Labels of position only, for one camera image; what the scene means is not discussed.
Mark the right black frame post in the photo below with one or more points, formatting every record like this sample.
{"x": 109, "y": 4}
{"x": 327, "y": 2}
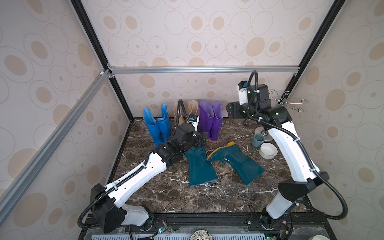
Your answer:
{"x": 324, "y": 28}

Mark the left black frame post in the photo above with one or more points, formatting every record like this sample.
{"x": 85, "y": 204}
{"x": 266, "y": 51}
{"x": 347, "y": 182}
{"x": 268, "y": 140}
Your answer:
{"x": 96, "y": 44}

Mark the dark green rain boot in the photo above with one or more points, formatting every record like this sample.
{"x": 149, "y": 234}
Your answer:
{"x": 246, "y": 168}
{"x": 201, "y": 171}

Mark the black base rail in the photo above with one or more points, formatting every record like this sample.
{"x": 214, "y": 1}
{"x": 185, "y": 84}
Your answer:
{"x": 221, "y": 226}

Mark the grey-green ceramic mug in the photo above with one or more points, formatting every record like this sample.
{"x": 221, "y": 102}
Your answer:
{"x": 258, "y": 140}

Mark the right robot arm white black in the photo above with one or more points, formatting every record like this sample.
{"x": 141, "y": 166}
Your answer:
{"x": 305, "y": 176}

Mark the left diagonal aluminium bar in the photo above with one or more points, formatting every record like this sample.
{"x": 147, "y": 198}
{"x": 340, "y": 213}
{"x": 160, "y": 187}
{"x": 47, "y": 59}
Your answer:
{"x": 20, "y": 185}

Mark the black frame post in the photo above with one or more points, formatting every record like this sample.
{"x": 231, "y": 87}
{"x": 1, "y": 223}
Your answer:
{"x": 96, "y": 44}
{"x": 324, "y": 28}

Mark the metal cup tree stand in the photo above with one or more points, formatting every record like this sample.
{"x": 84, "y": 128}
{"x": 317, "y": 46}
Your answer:
{"x": 273, "y": 111}

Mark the white ceramic bowl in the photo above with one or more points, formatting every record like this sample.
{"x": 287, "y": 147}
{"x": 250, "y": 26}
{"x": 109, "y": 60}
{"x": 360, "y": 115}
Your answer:
{"x": 268, "y": 151}

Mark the purple rain boot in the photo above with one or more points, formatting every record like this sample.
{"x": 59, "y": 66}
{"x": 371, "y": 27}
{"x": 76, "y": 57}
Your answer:
{"x": 206, "y": 118}
{"x": 217, "y": 121}

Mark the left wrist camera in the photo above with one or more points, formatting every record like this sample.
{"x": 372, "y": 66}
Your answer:
{"x": 194, "y": 121}

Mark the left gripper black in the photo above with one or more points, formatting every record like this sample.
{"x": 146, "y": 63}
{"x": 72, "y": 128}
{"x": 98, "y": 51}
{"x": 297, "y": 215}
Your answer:
{"x": 201, "y": 140}

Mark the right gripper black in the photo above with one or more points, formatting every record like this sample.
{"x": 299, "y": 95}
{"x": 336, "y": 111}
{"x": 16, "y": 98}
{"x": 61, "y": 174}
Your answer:
{"x": 230, "y": 109}

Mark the beige rain boot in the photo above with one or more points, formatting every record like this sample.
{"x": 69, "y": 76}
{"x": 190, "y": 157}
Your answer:
{"x": 179, "y": 116}
{"x": 193, "y": 107}

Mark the horizontal aluminium frame bar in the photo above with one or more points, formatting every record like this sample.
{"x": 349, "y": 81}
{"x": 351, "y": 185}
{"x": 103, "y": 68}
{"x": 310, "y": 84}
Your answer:
{"x": 204, "y": 69}

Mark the blue rain boot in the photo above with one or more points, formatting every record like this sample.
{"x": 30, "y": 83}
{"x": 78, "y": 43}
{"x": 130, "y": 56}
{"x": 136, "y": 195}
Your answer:
{"x": 153, "y": 126}
{"x": 164, "y": 123}

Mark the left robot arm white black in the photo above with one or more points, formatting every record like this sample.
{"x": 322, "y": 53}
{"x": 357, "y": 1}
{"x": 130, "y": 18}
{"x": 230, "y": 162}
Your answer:
{"x": 108, "y": 208}

